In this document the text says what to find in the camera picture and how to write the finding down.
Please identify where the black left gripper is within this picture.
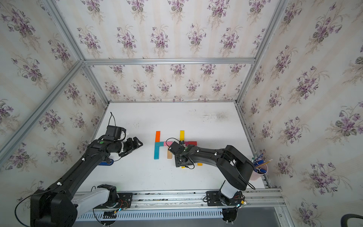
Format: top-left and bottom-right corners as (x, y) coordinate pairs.
(112, 137), (143, 157)

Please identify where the natural beige wooden block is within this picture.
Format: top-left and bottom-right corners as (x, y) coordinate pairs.
(167, 150), (173, 159)

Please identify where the red wooden block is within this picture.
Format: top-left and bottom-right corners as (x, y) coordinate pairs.
(185, 141), (198, 146)

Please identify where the yellow short wooden block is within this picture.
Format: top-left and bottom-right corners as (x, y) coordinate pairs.
(179, 130), (185, 141)

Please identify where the orange wooden block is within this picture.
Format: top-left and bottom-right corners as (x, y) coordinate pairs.
(155, 131), (161, 143)

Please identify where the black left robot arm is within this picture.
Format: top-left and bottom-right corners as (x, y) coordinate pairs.
(28, 125), (143, 227)

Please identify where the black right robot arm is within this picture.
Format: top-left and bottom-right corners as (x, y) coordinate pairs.
(168, 142), (256, 207)

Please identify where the blue black small device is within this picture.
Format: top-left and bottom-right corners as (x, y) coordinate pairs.
(99, 159), (114, 166)

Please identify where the pink pen cup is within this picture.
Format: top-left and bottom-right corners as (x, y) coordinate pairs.
(250, 160), (268, 181)

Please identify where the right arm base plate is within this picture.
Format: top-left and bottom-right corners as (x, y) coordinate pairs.
(203, 191), (246, 206)

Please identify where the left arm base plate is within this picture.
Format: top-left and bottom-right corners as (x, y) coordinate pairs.
(95, 193), (133, 209)

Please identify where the aluminium mounting rail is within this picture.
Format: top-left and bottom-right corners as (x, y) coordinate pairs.
(50, 187), (285, 212)

